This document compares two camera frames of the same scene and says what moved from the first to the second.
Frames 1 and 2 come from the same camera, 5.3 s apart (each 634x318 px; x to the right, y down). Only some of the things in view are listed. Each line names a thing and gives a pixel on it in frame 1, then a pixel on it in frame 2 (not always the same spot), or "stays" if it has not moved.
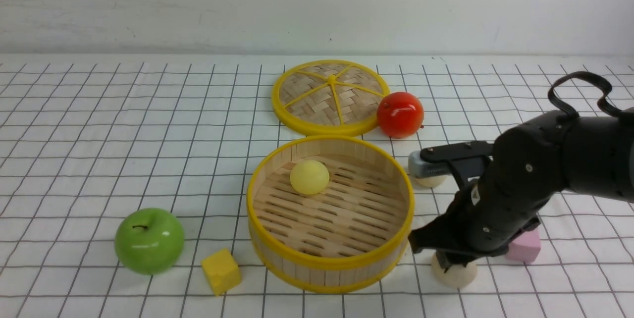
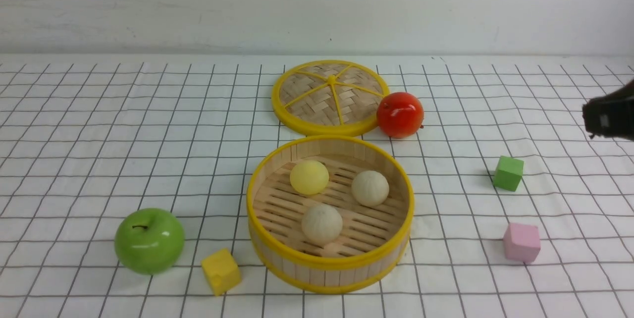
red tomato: [400, 115] stays
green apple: [149, 240] stays
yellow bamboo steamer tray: [329, 214] stays
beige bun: [431, 181] → [370, 188]
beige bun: [456, 276] → [321, 222]
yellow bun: [309, 177] stays
